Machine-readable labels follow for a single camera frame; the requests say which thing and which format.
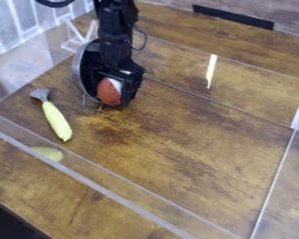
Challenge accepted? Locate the clear acrylic front barrier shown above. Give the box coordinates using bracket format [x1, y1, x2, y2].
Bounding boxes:
[0, 116, 240, 239]

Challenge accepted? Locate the clear acrylic right barrier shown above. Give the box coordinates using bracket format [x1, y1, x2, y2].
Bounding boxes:
[251, 106, 299, 239]

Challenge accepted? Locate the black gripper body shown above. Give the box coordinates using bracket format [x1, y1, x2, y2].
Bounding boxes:
[96, 31, 144, 82]

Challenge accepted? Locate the silver metal pot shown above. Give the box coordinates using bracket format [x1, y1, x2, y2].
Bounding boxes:
[71, 39, 103, 103]

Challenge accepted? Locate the black strip on table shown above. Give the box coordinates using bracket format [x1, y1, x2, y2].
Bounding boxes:
[192, 4, 274, 30]

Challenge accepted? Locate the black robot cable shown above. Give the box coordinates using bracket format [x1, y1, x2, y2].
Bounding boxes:
[125, 24, 149, 52]

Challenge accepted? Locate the red and white toy mushroom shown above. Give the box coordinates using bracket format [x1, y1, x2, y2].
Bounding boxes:
[97, 77, 121, 105]

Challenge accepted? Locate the yellow toy corn cob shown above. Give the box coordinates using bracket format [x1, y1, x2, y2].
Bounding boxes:
[29, 89, 72, 142]

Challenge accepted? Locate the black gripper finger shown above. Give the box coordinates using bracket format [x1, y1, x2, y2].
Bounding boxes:
[121, 73, 141, 106]
[83, 64, 101, 98]

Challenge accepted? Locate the clear acrylic barrier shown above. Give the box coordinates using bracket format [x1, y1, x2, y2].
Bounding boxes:
[251, 106, 299, 239]
[0, 116, 240, 239]

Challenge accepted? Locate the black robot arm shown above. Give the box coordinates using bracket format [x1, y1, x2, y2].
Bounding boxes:
[79, 0, 144, 106]

